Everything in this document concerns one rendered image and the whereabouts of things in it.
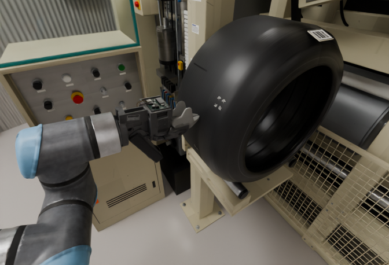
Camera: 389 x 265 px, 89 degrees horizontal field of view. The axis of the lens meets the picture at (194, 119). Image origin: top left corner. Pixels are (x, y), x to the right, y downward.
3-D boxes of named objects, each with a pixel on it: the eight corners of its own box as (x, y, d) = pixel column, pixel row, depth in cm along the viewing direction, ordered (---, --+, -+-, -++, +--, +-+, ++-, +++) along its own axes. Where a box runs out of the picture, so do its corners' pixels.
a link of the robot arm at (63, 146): (30, 160, 41) (10, 120, 36) (95, 143, 47) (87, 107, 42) (27, 194, 34) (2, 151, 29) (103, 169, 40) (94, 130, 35)
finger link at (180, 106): (200, 100, 51) (168, 107, 47) (198, 119, 55) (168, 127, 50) (194, 95, 54) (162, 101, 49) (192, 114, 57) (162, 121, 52)
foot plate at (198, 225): (179, 204, 164) (179, 202, 163) (206, 189, 175) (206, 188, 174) (196, 233, 146) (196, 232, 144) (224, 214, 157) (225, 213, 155)
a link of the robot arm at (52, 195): (48, 238, 40) (25, 199, 33) (58, 192, 49) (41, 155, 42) (98, 224, 43) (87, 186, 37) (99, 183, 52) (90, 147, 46)
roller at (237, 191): (199, 139, 98) (192, 144, 97) (196, 134, 94) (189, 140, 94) (249, 193, 74) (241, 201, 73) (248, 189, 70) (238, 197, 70)
